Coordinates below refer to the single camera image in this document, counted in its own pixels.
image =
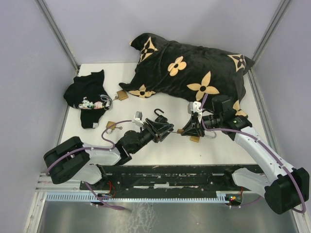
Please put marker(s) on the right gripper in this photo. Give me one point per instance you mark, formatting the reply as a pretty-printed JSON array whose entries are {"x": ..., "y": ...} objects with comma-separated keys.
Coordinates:
[{"x": 196, "y": 129}]

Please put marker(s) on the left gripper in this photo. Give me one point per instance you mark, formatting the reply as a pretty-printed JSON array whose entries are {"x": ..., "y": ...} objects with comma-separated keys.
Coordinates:
[{"x": 157, "y": 136}]

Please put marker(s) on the medium brass padlock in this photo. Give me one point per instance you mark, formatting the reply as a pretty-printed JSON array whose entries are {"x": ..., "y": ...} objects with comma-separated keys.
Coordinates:
[{"x": 111, "y": 127}]

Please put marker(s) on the small brass padlock long shackle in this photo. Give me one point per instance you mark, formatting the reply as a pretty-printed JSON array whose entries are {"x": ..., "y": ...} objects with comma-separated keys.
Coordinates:
[{"x": 179, "y": 131}]

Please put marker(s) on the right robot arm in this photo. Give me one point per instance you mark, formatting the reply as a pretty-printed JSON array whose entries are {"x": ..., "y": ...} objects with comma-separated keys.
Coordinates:
[{"x": 283, "y": 186}]

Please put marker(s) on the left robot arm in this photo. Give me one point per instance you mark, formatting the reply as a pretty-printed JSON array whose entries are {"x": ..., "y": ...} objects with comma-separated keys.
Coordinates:
[{"x": 77, "y": 160}]

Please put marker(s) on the black padlock open shackle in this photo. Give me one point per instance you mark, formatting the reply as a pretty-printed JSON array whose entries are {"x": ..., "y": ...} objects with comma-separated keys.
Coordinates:
[{"x": 160, "y": 118}]

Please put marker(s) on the large brass padlock long shackle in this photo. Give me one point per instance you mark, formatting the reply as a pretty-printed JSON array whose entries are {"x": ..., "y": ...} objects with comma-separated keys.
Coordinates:
[{"x": 196, "y": 139}]

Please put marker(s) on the brass padlock near pillow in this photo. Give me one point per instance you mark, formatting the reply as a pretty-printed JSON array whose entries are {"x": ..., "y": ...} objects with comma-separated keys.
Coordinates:
[{"x": 121, "y": 95}]

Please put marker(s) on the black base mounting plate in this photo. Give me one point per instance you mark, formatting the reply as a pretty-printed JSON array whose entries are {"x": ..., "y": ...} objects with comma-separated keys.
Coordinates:
[{"x": 163, "y": 181}]

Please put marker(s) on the black floral pillow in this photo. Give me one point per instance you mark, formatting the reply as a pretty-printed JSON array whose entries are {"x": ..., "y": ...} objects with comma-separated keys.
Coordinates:
[{"x": 187, "y": 71}]

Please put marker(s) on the black printed garment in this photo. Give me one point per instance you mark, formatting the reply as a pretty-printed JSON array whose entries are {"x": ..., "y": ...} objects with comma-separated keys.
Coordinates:
[{"x": 87, "y": 94}]

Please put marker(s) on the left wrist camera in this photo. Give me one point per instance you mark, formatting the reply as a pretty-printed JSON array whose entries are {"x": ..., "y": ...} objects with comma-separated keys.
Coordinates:
[{"x": 138, "y": 117}]

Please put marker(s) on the slotted cable duct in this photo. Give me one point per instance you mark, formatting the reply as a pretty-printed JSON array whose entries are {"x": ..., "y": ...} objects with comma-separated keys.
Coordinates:
[{"x": 212, "y": 197}]

